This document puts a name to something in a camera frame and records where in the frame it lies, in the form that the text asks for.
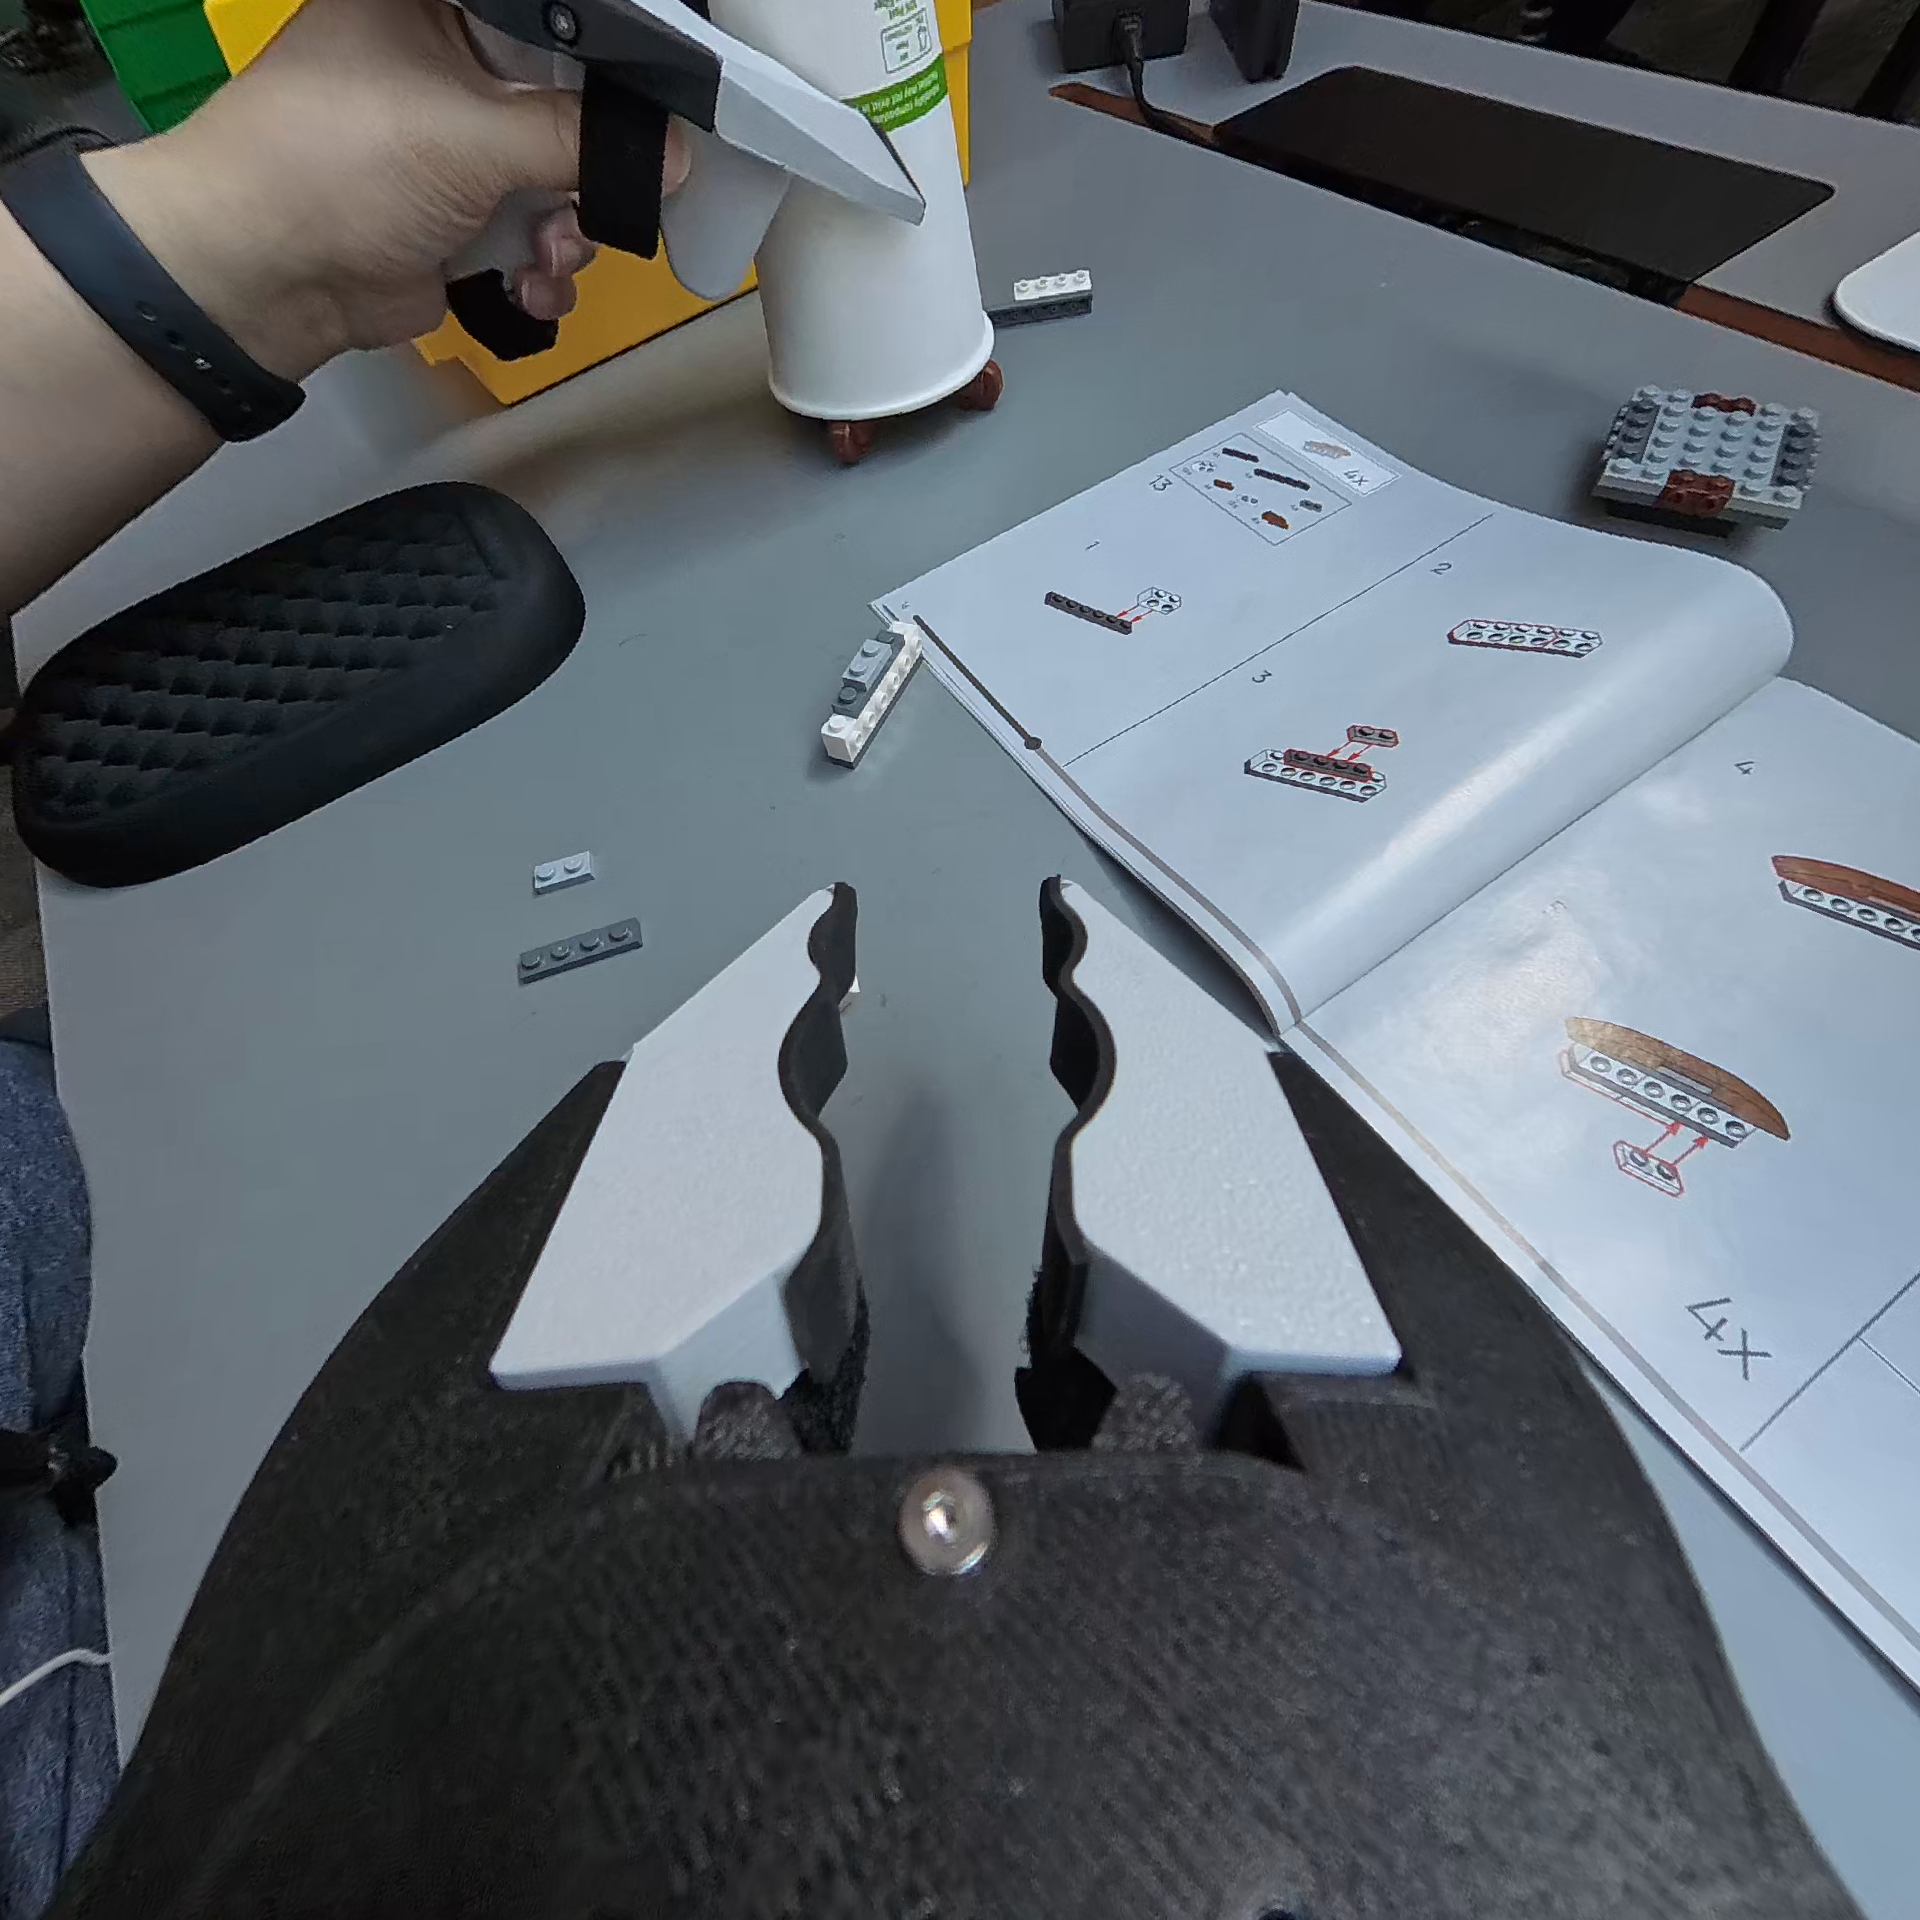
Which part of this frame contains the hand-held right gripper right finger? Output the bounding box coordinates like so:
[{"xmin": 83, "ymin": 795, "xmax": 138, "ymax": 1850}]
[{"xmin": 1016, "ymin": 877, "xmax": 1407, "ymax": 1451}]

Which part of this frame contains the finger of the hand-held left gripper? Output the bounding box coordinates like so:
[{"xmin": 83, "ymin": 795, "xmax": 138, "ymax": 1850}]
[{"xmin": 622, "ymin": 0, "xmax": 929, "ymax": 225}]

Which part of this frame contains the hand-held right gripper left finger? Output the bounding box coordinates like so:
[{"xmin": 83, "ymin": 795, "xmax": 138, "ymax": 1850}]
[{"xmin": 491, "ymin": 881, "xmax": 871, "ymax": 1451}]

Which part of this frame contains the person's left forearm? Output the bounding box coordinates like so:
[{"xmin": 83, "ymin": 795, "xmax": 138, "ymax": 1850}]
[{"xmin": 0, "ymin": 200, "xmax": 224, "ymax": 621}]

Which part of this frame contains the dark grey four-stud lego plate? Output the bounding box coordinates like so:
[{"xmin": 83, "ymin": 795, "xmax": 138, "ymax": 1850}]
[{"xmin": 516, "ymin": 915, "xmax": 648, "ymax": 990}]

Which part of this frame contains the lego instruction booklet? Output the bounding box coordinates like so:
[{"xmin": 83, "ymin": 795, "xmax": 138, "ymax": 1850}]
[{"xmin": 875, "ymin": 390, "xmax": 1920, "ymax": 1691}]

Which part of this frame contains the white and grey lego assembly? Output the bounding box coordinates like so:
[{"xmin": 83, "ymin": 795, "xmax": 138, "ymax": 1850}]
[{"xmin": 821, "ymin": 621, "xmax": 927, "ymax": 770}]

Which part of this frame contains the grey and brown lego assembly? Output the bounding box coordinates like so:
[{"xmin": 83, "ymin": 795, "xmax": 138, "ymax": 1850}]
[{"xmin": 1591, "ymin": 385, "xmax": 1821, "ymax": 541}]

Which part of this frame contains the person's left hand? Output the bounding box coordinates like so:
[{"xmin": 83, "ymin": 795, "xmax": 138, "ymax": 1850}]
[{"xmin": 94, "ymin": 0, "xmax": 601, "ymax": 381}]

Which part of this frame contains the white paper cup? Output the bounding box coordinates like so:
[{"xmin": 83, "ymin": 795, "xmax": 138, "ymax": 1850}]
[{"xmin": 702, "ymin": 0, "xmax": 1001, "ymax": 422}]

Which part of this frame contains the yellow plastic box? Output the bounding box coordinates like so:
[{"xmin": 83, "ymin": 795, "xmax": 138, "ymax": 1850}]
[{"xmin": 212, "ymin": 0, "xmax": 978, "ymax": 407}]

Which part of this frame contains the black power adapter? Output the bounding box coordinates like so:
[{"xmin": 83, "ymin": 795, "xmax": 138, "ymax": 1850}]
[{"xmin": 1052, "ymin": 0, "xmax": 1192, "ymax": 76}]

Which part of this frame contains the black stand base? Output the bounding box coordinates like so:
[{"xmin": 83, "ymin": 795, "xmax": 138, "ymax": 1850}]
[{"xmin": 1205, "ymin": 0, "xmax": 1302, "ymax": 87}]

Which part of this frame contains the green plastic box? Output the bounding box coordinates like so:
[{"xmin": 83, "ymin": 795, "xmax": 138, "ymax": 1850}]
[{"xmin": 79, "ymin": 0, "xmax": 230, "ymax": 141}]

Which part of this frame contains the black wristband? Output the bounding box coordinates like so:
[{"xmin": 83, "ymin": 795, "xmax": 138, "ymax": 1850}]
[{"xmin": 0, "ymin": 132, "xmax": 308, "ymax": 448}]

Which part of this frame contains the person's jeans leg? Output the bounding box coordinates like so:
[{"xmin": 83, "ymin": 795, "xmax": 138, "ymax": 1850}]
[{"xmin": 0, "ymin": 1031, "xmax": 126, "ymax": 1866}]

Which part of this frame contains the black padded wrist rest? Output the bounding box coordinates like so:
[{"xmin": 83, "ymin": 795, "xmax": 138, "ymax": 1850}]
[{"xmin": 13, "ymin": 481, "xmax": 586, "ymax": 891}]

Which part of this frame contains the black desk mat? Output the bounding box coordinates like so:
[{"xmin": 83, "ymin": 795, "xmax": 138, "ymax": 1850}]
[{"xmin": 1214, "ymin": 66, "xmax": 1840, "ymax": 290}]

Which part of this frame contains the white rounded device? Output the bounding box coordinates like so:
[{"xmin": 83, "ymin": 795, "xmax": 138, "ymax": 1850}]
[{"xmin": 1833, "ymin": 232, "xmax": 1920, "ymax": 356}]

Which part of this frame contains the black cable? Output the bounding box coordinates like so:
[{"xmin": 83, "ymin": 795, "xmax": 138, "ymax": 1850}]
[{"xmin": 1117, "ymin": 56, "xmax": 1220, "ymax": 148}]

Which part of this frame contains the black strap clip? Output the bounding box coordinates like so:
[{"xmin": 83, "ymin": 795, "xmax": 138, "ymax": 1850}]
[{"xmin": 0, "ymin": 1422, "xmax": 121, "ymax": 1527}]

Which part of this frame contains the white cord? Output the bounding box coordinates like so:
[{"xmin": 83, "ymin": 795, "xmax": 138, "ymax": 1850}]
[{"xmin": 0, "ymin": 1646, "xmax": 114, "ymax": 1715}]

